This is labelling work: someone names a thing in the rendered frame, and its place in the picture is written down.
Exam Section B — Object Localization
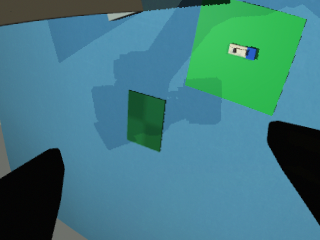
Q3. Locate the dark grey panel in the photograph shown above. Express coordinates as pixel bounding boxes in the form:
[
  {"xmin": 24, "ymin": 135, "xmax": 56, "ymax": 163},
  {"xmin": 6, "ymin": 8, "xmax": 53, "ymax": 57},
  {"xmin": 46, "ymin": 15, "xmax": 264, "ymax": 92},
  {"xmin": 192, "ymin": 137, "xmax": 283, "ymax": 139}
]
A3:
[{"xmin": 0, "ymin": 0, "xmax": 143, "ymax": 27}]

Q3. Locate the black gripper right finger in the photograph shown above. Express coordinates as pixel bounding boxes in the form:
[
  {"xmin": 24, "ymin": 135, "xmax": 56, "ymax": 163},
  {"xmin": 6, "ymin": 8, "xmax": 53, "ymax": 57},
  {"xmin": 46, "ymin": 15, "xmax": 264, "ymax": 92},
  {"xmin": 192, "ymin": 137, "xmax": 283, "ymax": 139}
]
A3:
[{"xmin": 267, "ymin": 120, "xmax": 320, "ymax": 225}]

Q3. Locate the dark green flat square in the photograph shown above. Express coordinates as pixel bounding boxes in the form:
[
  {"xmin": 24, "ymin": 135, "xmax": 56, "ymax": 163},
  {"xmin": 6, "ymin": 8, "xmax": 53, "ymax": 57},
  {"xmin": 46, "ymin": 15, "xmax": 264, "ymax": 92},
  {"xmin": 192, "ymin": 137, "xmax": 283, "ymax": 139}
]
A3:
[{"xmin": 127, "ymin": 91, "xmax": 165, "ymax": 152}]

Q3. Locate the green square mat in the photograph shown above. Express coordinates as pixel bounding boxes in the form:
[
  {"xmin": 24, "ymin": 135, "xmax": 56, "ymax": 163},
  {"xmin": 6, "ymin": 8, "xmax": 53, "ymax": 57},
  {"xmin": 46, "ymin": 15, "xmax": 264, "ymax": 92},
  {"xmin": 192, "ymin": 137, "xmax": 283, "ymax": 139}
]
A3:
[{"xmin": 185, "ymin": 0, "xmax": 307, "ymax": 116}]

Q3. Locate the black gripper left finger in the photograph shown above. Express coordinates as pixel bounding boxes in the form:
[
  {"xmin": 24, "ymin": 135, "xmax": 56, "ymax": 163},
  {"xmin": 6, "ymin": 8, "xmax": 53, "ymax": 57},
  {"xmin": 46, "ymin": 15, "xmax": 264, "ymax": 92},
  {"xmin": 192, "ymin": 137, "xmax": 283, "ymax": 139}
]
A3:
[{"xmin": 0, "ymin": 148, "xmax": 64, "ymax": 240}]

